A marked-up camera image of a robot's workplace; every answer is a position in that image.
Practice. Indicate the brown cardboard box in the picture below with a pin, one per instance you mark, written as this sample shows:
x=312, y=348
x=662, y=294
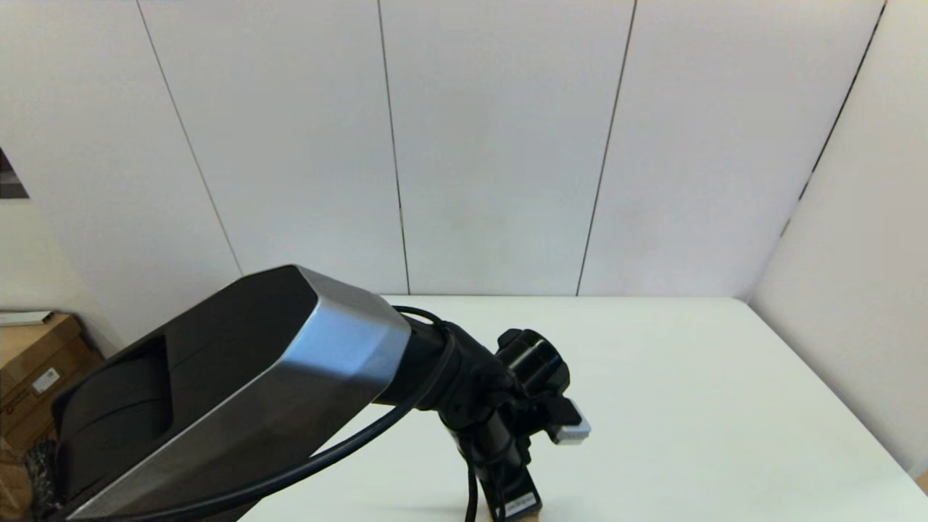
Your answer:
x=14, y=482
x=22, y=420
x=43, y=355

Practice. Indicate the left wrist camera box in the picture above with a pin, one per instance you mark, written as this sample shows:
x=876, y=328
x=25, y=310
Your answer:
x=573, y=431

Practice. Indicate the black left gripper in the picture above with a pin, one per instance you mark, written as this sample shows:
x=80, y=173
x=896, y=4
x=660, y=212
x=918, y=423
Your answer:
x=500, y=442

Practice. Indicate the white flat board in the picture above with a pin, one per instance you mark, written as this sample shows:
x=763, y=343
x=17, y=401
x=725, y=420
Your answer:
x=25, y=317

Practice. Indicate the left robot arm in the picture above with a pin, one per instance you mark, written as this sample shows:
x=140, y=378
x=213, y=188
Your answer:
x=254, y=377

